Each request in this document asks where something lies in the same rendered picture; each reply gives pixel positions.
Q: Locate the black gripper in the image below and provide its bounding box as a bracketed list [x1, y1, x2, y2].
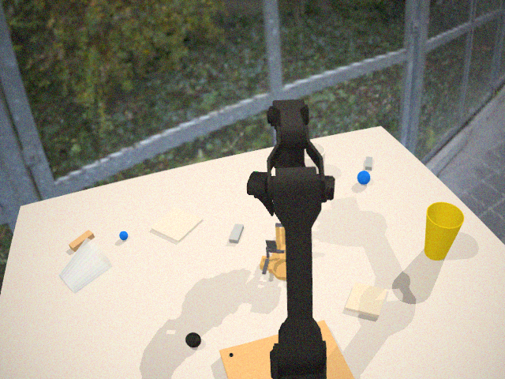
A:
[246, 157, 335, 216]

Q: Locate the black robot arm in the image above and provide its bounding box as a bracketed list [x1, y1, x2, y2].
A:
[267, 99, 327, 379]

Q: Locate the yellow cup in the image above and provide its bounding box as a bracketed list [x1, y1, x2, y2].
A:
[424, 202, 464, 261]

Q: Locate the black ball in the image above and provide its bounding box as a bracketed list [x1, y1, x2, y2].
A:
[185, 332, 201, 347]

